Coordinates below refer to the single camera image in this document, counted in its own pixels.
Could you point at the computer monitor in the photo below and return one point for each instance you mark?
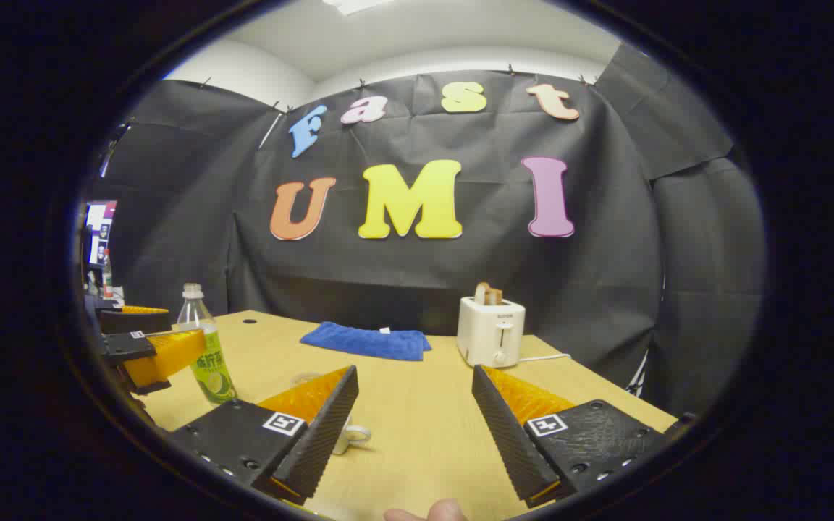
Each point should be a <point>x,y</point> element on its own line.
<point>98,231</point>

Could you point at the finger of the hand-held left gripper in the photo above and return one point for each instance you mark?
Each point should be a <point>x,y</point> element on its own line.
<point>163,351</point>
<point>138,322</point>

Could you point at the blue towel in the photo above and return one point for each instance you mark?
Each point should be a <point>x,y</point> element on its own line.
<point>366,341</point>

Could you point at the red cap bottle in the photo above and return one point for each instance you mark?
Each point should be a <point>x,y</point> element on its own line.
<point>107,278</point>

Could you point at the white toaster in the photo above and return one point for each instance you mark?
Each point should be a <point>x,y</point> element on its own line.
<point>486,333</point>

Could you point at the white teacup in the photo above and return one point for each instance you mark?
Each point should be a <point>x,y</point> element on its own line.
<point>344,438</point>

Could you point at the ceiling light panel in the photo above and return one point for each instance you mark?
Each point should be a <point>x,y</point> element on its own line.
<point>355,4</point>

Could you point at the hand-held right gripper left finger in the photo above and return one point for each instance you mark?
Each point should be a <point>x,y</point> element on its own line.
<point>323,434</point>

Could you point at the bread slice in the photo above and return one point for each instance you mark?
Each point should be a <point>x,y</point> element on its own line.
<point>488,294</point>

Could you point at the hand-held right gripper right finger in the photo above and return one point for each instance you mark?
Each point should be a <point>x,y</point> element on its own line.
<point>507,434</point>

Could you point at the round wooden coaster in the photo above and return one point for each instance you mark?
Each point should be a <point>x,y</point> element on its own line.
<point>305,378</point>

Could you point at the green label water bottle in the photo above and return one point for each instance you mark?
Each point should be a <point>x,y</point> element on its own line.
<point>198,312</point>

